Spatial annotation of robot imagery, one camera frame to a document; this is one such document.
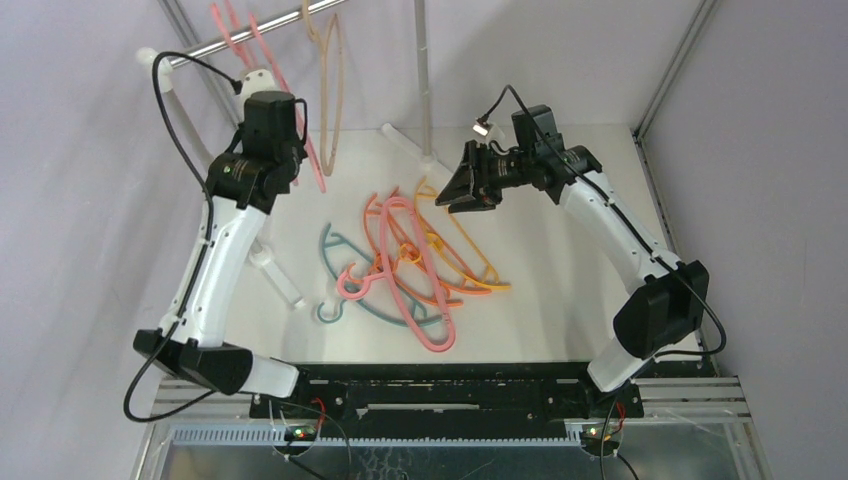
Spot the yellow plastic hanger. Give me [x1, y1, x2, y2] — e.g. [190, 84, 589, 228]
[413, 176, 512, 295]

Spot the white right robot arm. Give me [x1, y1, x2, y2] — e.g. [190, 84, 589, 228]
[435, 104, 709, 416]

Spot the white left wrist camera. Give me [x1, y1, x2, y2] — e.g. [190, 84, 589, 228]
[238, 68, 280, 102]

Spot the black cable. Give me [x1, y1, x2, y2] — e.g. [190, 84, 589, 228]
[473, 84, 728, 362]
[122, 51, 246, 425]

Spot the left black cable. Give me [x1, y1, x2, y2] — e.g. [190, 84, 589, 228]
[122, 51, 246, 425]

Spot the metal clothes rack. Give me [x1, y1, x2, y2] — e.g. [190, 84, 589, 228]
[136, 1, 447, 309]

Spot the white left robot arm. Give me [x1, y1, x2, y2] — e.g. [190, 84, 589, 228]
[133, 90, 313, 417]

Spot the pink plastic hanger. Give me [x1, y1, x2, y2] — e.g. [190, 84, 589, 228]
[336, 195, 458, 354]
[210, 0, 258, 70]
[248, 13, 329, 195]

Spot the right black cable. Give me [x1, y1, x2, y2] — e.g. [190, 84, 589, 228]
[473, 84, 728, 362]

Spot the teal plastic hanger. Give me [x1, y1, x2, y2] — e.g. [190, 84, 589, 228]
[315, 221, 444, 329]

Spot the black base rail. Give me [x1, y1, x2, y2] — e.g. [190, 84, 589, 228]
[249, 362, 645, 441]

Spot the aluminium frame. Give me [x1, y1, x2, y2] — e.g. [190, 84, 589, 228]
[176, 1, 773, 479]

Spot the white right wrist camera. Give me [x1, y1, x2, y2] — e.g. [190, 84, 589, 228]
[472, 119, 505, 151]

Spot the orange plastic hanger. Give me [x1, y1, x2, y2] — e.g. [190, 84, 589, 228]
[362, 193, 466, 306]

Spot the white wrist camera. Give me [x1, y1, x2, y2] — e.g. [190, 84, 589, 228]
[238, 68, 280, 102]
[472, 119, 505, 151]

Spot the beige plastic hanger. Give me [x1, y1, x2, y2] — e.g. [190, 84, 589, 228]
[301, 1, 345, 177]

